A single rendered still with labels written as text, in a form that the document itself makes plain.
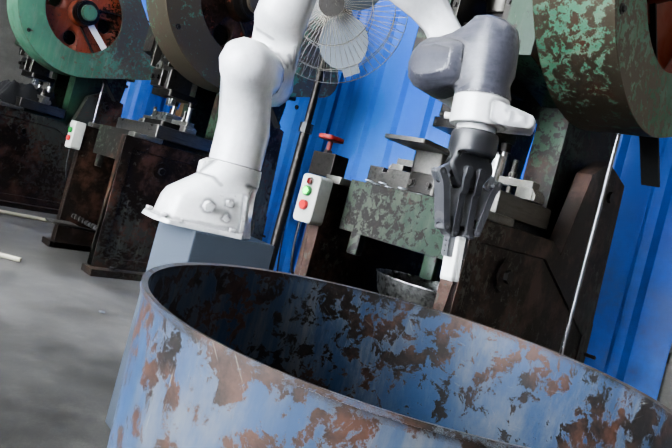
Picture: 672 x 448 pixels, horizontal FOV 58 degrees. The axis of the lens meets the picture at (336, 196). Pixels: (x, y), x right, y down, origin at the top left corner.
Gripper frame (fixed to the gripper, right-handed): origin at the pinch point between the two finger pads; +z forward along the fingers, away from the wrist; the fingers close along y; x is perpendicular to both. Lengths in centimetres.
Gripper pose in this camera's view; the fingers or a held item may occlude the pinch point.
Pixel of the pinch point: (452, 258)
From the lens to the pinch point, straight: 98.3
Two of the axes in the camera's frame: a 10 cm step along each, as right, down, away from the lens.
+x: 4.5, 0.5, -8.9
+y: -8.7, -1.9, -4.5
